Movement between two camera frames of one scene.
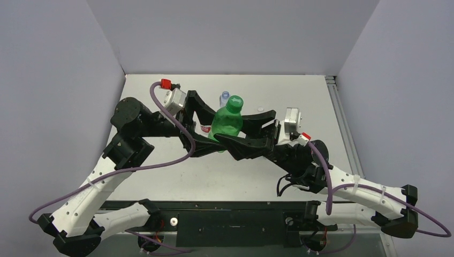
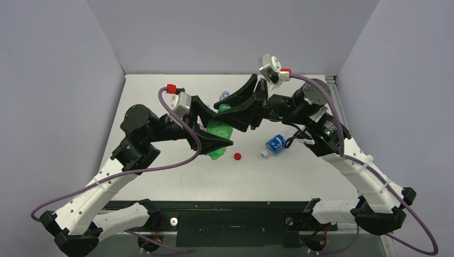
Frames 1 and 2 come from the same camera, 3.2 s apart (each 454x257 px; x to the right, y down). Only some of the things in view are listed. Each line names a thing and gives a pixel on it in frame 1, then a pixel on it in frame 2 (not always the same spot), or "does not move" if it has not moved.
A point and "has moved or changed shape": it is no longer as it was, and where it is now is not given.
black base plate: (236, 224) does not move
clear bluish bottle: (224, 98) does not move
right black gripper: (273, 138) → (260, 107)
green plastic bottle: (227, 120) has moved or changed shape
